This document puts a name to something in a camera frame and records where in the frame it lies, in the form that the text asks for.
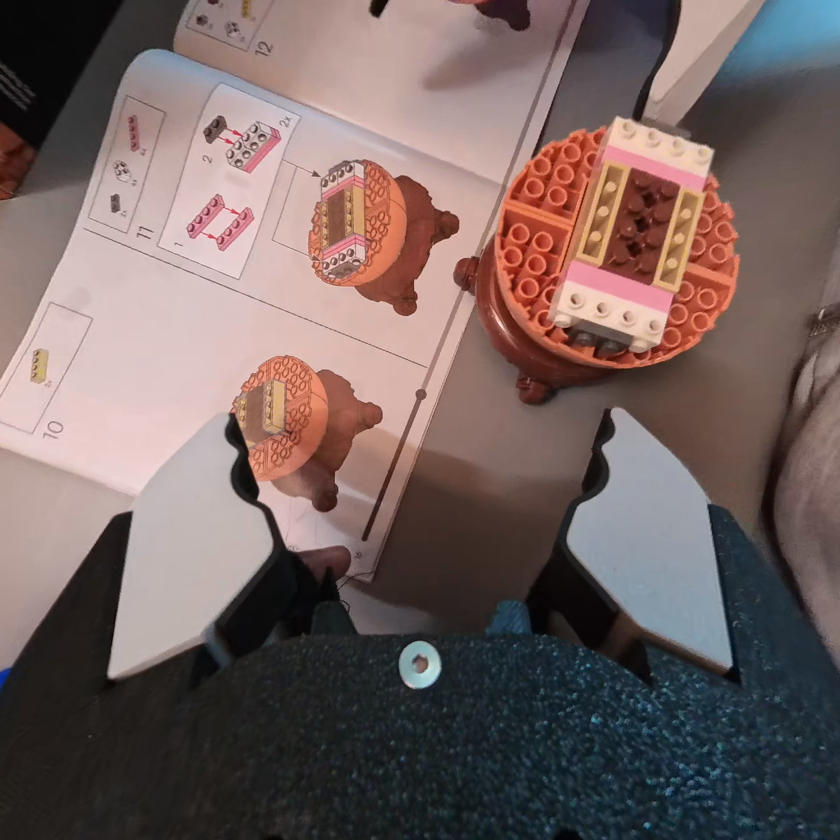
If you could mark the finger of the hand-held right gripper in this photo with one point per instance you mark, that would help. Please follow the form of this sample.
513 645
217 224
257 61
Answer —
715 40

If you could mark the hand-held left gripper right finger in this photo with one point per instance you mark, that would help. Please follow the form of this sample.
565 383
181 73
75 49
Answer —
656 551

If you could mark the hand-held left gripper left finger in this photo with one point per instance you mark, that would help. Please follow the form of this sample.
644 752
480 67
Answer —
184 551

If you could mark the pink brick plate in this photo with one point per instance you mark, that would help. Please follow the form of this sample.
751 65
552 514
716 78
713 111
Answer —
617 282
650 171

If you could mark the tan brick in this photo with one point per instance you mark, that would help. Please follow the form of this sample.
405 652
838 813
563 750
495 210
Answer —
591 217
683 236

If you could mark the round orange lego pot build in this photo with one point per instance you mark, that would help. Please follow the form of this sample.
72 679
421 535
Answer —
532 250

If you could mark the grey desk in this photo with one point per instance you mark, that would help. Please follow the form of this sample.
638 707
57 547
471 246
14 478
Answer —
499 473

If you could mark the person's left hand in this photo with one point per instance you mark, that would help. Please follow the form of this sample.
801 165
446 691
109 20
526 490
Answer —
326 562

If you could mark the open building instruction booklet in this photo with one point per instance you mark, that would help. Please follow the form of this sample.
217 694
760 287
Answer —
158 328

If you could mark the dark building set box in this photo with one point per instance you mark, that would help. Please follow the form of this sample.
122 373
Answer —
40 53

